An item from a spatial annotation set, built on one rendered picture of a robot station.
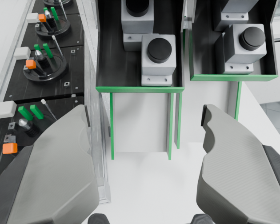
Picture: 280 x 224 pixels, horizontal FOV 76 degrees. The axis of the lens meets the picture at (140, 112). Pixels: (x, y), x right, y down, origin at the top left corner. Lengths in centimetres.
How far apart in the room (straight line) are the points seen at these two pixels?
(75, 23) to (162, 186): 75
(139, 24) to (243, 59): 15
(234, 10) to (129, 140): 32
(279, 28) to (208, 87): 89
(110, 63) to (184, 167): 40
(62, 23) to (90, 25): 56
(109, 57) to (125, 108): 15
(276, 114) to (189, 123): 171
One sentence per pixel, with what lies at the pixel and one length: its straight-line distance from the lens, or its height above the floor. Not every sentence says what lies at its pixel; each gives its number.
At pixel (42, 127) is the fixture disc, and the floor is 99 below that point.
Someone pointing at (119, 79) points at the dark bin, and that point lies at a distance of 29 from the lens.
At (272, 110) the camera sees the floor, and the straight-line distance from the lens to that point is 213.
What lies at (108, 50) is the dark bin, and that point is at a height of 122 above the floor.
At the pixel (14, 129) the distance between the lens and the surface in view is 56.
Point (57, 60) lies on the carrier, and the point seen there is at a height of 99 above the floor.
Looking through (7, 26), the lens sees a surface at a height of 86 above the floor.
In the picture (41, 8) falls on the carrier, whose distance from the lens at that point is 110.
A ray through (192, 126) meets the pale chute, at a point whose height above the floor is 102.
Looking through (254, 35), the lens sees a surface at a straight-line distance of 29.
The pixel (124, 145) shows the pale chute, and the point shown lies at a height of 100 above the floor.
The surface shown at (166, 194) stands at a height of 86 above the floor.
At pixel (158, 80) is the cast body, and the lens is 26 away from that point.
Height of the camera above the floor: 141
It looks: 56 degrees down
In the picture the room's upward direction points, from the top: straight up
